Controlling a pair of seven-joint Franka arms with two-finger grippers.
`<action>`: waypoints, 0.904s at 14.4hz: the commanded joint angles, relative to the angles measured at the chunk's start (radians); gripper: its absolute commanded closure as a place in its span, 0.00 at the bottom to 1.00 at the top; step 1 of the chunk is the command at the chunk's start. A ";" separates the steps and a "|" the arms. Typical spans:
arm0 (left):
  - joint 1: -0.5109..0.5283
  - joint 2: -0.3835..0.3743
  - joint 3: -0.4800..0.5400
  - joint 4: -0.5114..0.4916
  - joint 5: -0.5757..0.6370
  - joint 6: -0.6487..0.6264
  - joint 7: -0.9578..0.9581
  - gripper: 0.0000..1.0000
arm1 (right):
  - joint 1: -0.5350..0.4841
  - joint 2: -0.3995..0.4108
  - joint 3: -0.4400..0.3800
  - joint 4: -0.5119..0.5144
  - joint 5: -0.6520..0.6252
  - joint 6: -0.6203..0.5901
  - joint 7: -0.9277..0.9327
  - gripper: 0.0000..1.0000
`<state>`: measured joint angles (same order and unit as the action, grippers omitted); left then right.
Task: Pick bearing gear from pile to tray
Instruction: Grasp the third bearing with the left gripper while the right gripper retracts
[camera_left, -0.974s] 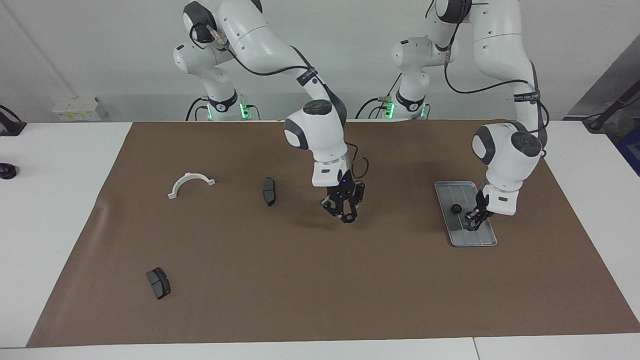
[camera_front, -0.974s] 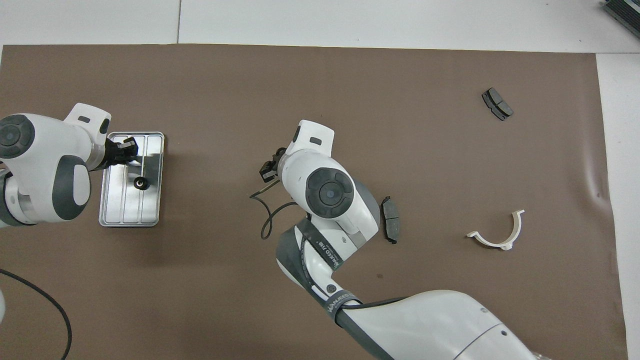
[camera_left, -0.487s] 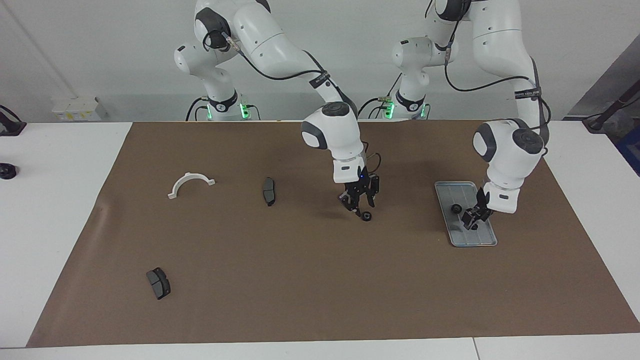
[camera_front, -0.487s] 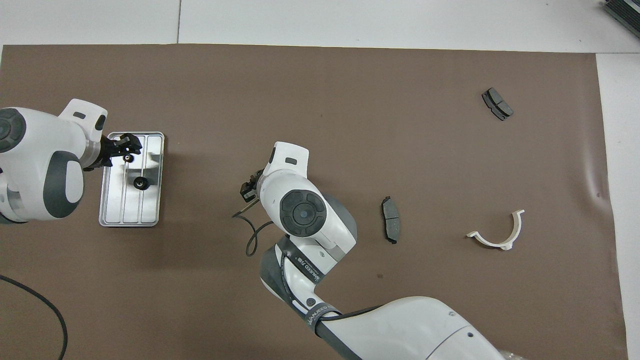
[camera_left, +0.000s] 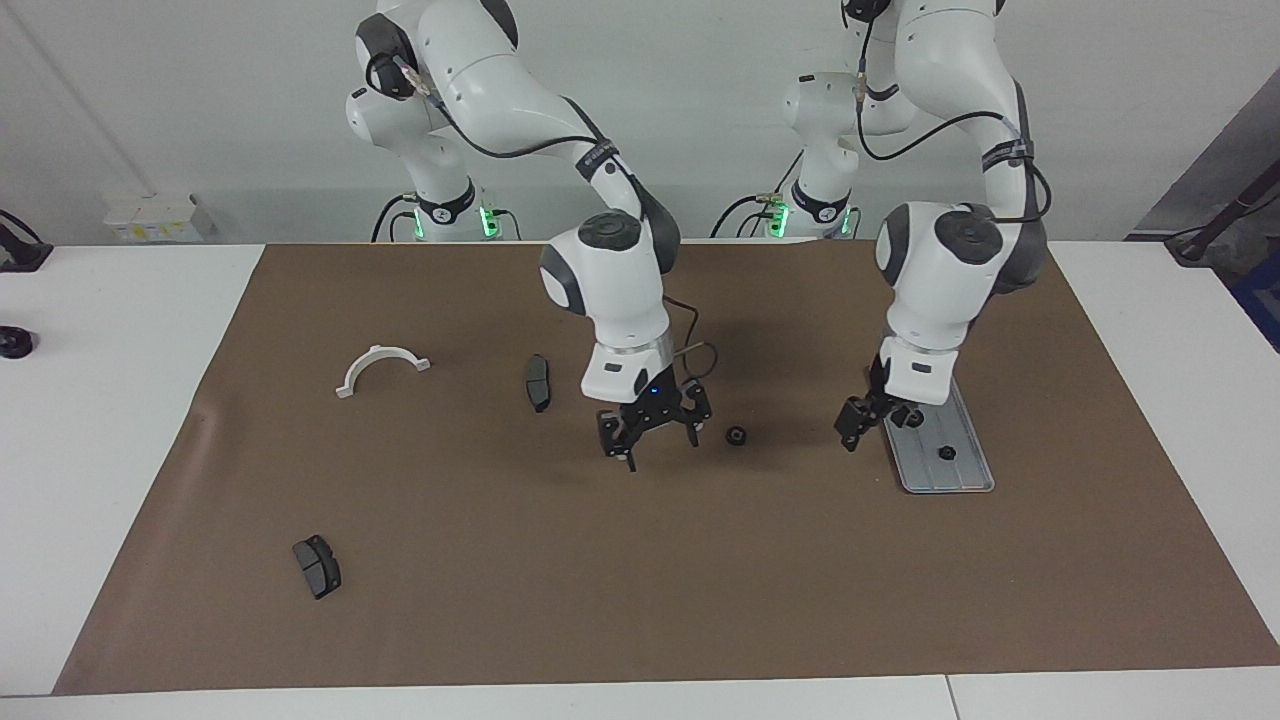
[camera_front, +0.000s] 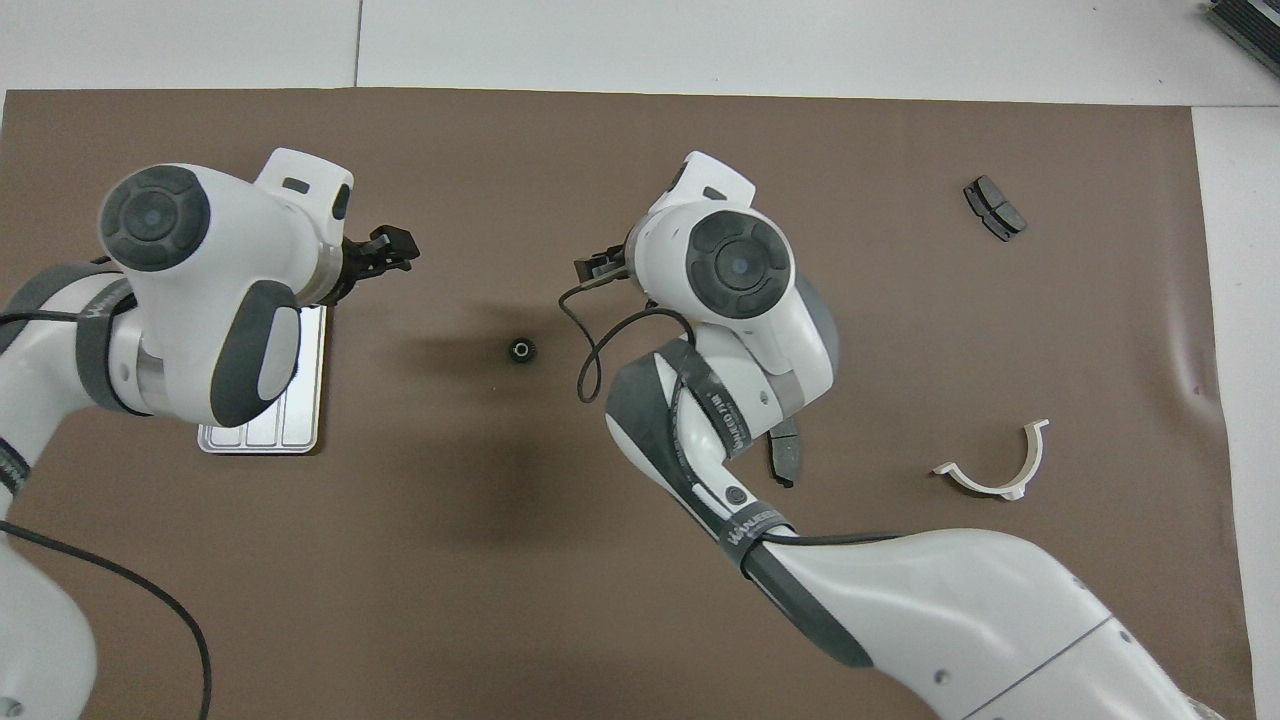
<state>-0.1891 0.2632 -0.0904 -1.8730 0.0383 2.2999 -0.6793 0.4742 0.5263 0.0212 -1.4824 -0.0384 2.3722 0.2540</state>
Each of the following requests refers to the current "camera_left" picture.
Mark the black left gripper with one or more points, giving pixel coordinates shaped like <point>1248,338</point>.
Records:
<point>880,385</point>

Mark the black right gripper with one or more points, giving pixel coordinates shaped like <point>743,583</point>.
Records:
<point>655,402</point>

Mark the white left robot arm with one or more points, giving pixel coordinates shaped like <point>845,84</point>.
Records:
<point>935,280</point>

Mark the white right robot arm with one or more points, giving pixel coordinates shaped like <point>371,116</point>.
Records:
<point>615,290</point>

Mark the silver metal tray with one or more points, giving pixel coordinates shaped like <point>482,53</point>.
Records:
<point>960,472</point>

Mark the slim grey brake pad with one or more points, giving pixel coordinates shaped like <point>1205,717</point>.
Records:
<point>538,385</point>

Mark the brown paper table mat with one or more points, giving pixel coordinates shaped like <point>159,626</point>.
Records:
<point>640,560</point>

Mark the black stand pole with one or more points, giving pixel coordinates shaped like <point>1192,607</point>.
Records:
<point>1190,245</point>

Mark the wide grey brake pad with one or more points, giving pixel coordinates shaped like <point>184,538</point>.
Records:
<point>318,568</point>

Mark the blue crate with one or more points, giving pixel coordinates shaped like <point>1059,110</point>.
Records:
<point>1262,300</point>

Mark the small black round knob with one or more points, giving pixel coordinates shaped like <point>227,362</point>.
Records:
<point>15,342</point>

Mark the black table clamp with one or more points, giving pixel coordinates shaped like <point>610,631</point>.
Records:
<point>22,252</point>

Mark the white curved plastic bracket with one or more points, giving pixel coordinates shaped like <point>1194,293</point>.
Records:
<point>351,375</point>

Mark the white wall socket box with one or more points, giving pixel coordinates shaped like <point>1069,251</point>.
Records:
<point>150,220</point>

